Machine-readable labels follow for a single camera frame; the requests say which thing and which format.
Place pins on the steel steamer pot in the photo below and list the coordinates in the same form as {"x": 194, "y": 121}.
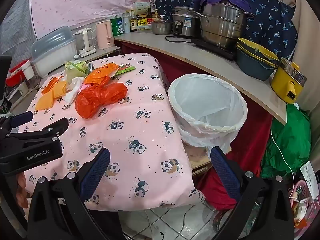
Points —
{"x": 222, "y": 25}

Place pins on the slim dark bottle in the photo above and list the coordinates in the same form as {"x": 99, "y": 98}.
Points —
{"x": 149, "y": 13}

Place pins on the yellow electric pot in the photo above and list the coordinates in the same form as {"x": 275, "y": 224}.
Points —
{"x": 285, "y": 85}

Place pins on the dark sauce bottle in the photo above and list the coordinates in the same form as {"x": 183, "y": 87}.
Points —
{"x": 133, "y": 22}

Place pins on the orange snack packet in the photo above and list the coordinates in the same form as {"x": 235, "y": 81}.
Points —
{"x": 101, "y": 73}

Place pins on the green can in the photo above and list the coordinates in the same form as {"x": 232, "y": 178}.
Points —
{"x": 117, "y": 27}

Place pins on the yellow green snack packet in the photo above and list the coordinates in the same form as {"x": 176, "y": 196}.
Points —
{"x": 75, "y": 70}

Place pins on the blue basin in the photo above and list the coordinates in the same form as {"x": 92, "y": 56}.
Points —
{"x": 252, "y": 68}

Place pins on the bin with white liner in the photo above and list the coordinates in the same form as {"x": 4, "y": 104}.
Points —
{"x": 207, "y": 105}

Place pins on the beige curtain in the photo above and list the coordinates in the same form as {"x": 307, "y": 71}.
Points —
{"x": 306, "y": 17}

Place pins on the person's left hand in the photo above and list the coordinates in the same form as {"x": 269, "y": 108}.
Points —
{"x": 22, "y": 192}

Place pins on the yellow food container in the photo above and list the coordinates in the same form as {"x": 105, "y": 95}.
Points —
{"x": 143, "y": 25}

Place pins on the black induction cooktop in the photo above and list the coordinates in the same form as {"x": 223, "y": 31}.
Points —
{"x": 222, "y": 51}

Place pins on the green plastic bag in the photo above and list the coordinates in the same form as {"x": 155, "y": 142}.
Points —
{"x": 287, "y": 142}

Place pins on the black box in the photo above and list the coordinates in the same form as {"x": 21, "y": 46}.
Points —
{"x": 4, "y": 72}

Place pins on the flat green carton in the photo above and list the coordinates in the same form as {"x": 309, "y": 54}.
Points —
{"x": 125, "y": 69}

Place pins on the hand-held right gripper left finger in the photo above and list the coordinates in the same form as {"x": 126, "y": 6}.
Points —
{"x": 96, "y": 172}

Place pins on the white dish box with lid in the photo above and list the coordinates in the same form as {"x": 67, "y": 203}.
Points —
{"x": 53, "y": 52}

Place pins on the white tissue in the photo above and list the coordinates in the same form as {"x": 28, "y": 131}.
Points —
{"x": 73, "y": 90}

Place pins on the pink electric kettle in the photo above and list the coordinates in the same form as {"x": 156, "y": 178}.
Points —
{"x": 103, "y": 35}

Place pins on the navy print cloth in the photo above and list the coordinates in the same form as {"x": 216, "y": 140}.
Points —
{"x": 272, "y": 17}

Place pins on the white green box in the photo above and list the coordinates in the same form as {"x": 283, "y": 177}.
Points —
{"x": 142, "y": 8}

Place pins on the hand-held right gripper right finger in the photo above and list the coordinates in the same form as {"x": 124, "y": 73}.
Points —
{"x": 225, "y": 175}

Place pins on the red cloth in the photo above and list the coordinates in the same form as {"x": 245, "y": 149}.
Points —
{"x": 250, "y": 135}

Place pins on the orange ridged wrapper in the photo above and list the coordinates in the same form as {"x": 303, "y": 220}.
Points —
{"x": 48, "y": 98}

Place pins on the yellow pump bottle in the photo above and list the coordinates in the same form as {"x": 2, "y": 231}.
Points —
{"x": 156, "y": 16}

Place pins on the white bottle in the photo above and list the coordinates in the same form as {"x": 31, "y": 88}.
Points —
{"x": 126, "y": 24}

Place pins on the steel rice cooker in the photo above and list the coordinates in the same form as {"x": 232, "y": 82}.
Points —
{"x": 183, "y": 23}

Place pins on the red white container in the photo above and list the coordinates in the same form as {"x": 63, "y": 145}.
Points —
{"x": 21, "y": 71}

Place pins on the orange plastic bag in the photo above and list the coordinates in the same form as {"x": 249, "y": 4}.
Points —
{"x": 100, "y": 100}

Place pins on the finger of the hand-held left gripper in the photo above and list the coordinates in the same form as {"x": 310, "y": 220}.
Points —
{"x": 52, "y": 128}
{"x": 22, "y": 118}

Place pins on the small steel pot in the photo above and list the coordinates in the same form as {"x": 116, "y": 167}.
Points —
{"x": 161, "y": 26}

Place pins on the pink basket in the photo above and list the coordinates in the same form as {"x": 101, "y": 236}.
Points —
{"x": 300, "y": 192}

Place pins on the grey patterned cloth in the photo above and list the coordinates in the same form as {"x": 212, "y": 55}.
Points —
{"x": 20, "y": 25}

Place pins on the yellow basin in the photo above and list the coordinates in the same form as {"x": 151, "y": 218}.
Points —
{"x": 255, "y": 46}

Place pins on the pink dotted cloth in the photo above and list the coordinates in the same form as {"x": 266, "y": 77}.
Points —
{"x": 82, "y": 2}

